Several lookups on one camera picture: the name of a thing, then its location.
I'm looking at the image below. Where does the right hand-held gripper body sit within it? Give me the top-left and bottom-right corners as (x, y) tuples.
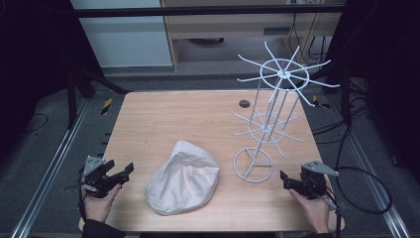
(296, 160), (340, 201)

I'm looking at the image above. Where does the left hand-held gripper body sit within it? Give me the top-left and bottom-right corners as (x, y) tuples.
(81, 155), (122, 199)

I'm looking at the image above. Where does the person's left hand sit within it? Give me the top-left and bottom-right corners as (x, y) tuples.
(80, 183), (123, 223)

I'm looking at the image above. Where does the person's right hand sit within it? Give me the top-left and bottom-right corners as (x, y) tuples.
(288, 188), (332, 234)

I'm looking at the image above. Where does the yellow black striped tape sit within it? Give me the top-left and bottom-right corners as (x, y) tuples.
(100, 97), (114, 116)
(311, 94), (332, 110)

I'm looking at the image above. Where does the white cloth cap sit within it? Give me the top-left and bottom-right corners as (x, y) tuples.
(144, 140), (221, 217)

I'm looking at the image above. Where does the black metal stand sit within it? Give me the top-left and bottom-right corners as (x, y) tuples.
(339, 63), (354, 127)
(64, 63), (134, 131)

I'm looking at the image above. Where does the white cabinet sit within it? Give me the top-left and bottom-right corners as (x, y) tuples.
(69, 0), (174, 69)

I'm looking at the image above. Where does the dark curtain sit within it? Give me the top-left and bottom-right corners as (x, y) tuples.
(0, 0), (103, 160)
(325, 0), (420, 182)

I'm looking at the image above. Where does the light wooden shelf unit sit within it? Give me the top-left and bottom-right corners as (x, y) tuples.
(159, 0), (347, 72)

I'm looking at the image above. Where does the black horizontal bar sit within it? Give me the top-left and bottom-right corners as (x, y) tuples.
(72, 4), (347, 19)

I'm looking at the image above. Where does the left hand-held gripper cable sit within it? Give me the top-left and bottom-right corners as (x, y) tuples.
(64, 167), (87, 223)

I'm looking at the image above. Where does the hand-held gripper cable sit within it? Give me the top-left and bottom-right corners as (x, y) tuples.
(321, 184), (343, 238)
(64, 167), (87, 223)

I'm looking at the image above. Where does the right hand-held gripper cable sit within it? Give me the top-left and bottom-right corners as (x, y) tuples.
(321, 184), (343, 238)

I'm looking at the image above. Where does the aluminium floor rail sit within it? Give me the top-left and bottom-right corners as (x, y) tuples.
(10, 98), (91, 238)
(329, 94), (413, 238)

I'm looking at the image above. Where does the black looped floor cable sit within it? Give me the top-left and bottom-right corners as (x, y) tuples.
(334, 125), (394, 215)

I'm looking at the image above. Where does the thin black floor cable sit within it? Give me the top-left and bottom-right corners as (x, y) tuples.
(19, 112), (50, 135)

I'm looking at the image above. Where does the bundle of black cables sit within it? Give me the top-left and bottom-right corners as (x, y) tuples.
(310, 77), (372, 146)

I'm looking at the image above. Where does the white wire hat rack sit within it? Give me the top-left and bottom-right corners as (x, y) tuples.
(230, 41), (342, 184)

